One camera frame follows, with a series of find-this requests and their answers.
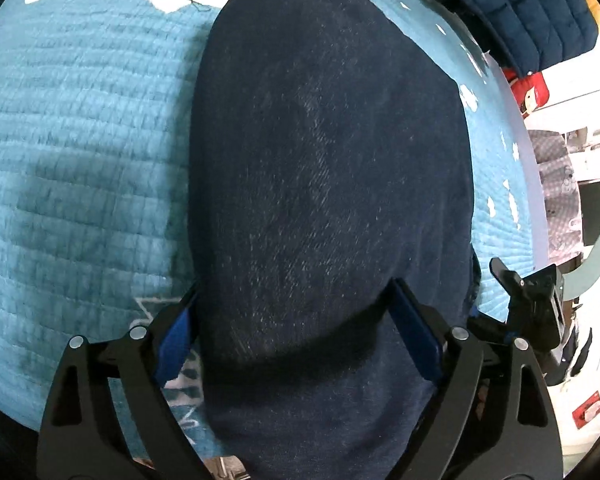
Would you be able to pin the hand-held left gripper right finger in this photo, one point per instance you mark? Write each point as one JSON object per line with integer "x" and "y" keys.
{"x": 422, "y": 342}

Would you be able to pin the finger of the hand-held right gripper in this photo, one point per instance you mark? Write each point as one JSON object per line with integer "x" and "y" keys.
{"x": 507, "y": 275}
{"x": 490, "y": 327}

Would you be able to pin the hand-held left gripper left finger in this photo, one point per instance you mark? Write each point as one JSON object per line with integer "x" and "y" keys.
{"x": 172, "y": 350}

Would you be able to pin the dark denim jacket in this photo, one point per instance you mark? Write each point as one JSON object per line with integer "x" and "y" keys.
{"x": 330, "y": 185}

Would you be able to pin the red white packet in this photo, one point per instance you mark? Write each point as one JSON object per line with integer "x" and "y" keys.
{"x": 587, "y": 408}

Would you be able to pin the red and white plush toy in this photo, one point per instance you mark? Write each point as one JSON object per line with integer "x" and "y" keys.
{"x": 530, "y": 90}

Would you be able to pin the teal quilted bed sheet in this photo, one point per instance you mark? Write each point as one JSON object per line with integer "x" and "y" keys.
{"x": 80, "y": 135}

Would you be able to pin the yellow navy puffer jacket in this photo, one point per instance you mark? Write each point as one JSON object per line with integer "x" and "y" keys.
{"x": 520, "y": 5}

